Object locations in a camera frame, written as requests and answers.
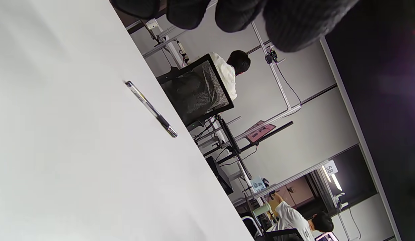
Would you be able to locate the person's left hand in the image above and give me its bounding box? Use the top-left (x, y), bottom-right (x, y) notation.
top-left (109, 0), bottom-right (359, 53)

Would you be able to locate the pink flat board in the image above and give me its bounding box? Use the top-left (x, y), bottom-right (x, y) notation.
top-left (245, 120), bottom-right (277, 144)

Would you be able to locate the white power strip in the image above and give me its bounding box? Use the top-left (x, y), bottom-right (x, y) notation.
top-left (176, 41), bottom-right (190, 63)

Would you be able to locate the black desk top edge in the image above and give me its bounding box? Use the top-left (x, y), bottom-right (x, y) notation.
top-left (203, 121), bottom-right (294, 165)

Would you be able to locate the black mesh office chair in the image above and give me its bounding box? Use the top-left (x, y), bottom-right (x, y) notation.
top-left (156, 54), bottom-right (235, 127)

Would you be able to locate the white number sign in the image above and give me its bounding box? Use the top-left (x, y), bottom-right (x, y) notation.
top-left (322, 160), bottom-right (338, 175)

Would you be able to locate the long ceiling lamp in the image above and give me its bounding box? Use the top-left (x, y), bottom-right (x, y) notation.
top-left (322, 165), bottom-right (342, 191)

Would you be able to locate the blue white paper label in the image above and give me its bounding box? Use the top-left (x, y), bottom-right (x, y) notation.
top-left (250, 176), bottom-right (267, 193)

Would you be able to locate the clear black ballpoint pen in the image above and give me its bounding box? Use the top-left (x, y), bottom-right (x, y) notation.
top-left (125, 80), bottom-right (179, 138)

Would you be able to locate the black monitor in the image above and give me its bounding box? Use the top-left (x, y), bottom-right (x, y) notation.
top-left (205, 156), bottom-right (234, 195)

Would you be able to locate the pale green stool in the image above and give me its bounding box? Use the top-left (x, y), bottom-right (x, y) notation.
top-left (252, 203), bottom-right (272, 219)

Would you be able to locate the black office chair back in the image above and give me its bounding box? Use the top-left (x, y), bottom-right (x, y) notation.
top-left (264, 228), bottom-right (304, 241)

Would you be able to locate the pink lit screen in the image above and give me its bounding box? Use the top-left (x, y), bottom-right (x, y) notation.
top-left (314, 232), bottom-right (340, 241)

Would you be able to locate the black mounted camera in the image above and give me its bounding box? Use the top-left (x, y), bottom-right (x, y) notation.
top-left (265, 48), bottom-right (279, 65)

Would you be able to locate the black hanging cable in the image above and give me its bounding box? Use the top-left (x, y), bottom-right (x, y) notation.
top-left (275, 62), bottom-right (302, 107)

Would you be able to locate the aluminium frame rig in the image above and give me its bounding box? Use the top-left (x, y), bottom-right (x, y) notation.
top-left (251, 21), bottom-right (302, 143)

